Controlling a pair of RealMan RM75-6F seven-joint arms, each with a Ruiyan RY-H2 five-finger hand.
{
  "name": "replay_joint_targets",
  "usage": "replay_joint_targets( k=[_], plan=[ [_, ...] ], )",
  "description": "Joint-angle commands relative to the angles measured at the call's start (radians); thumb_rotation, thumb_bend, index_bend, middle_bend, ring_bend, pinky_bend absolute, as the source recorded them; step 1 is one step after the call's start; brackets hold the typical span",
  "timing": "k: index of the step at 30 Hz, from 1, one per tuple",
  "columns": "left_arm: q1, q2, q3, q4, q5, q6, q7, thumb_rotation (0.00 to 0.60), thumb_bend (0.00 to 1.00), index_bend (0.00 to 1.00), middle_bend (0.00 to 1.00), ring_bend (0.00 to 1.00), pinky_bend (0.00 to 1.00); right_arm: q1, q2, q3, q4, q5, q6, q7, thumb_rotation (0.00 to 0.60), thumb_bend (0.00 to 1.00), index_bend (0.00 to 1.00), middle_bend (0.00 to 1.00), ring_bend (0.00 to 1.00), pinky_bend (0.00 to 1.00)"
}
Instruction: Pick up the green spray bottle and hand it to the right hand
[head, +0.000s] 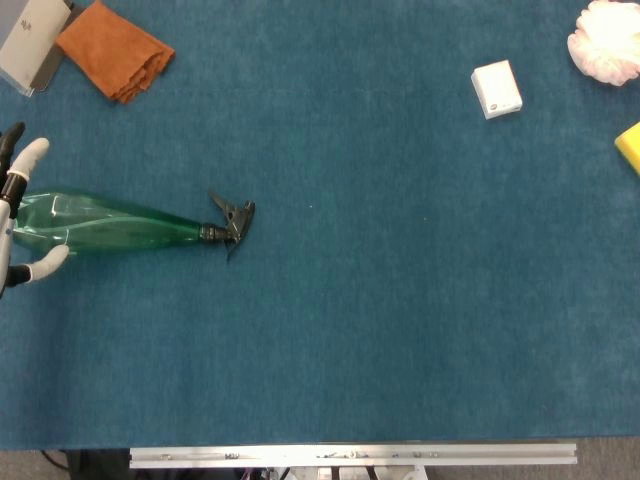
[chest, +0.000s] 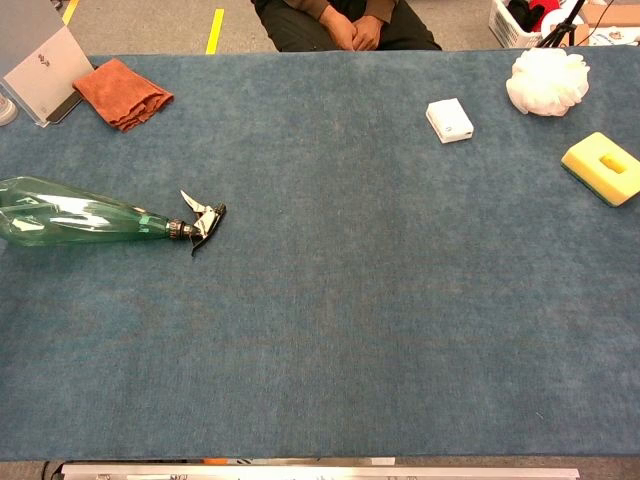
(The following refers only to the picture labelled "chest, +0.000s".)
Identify bystander left hand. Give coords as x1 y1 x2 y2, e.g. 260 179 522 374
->
351 14 387 52

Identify bystander right hand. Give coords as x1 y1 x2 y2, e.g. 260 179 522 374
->
318 5 361 52

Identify green transparent plastic bottle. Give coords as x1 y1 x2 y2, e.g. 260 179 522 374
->
0 175 228 258

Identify orange cloth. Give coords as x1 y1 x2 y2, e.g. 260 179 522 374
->
72 58 175 134

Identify seated person dark clothes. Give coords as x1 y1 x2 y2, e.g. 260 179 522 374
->
249 0 444 53

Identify white small box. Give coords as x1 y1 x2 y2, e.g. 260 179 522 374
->
425 97 475 145

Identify white plastic basket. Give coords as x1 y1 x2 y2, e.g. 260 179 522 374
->
488 0 547 50

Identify black cloth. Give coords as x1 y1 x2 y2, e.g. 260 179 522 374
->
506 0 544 34

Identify white bath pouf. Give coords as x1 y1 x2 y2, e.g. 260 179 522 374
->
505 48 592 117

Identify black tripod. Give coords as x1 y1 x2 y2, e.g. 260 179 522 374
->
537 0 591 49

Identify cardboard box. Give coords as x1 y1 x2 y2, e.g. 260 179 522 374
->
574 3 640 47

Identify yellow sponge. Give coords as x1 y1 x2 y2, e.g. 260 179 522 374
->
560 131 640 208

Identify blue table cloth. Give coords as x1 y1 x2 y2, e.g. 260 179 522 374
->
0 45 640 462

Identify grey white box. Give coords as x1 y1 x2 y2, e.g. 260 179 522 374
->
2 25 95 127

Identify grey panel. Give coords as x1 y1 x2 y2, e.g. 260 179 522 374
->
0 0 66 79

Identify round clear container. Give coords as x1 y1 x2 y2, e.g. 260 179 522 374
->
0 84 20 127

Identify aluminium rail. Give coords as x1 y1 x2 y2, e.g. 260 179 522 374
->
60 462 581 480

